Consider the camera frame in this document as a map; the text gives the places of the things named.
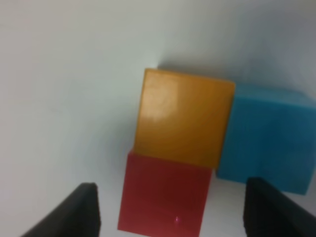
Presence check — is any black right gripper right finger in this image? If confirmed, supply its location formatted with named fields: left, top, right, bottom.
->
left=243, top=177, right=316, bottom=237

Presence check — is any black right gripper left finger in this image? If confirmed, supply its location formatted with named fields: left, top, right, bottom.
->
left=23, top=183, right=101, bottom=237

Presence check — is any blue cube block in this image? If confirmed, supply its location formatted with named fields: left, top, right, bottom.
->
left=216, top=83, right=316, bottom=195

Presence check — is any red cube block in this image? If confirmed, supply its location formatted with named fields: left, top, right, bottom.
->
left=118, top=152, right=212, bottom=237

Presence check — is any orange cube block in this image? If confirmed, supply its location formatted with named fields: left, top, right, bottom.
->
left=133, top=69, right=236, bottom=169

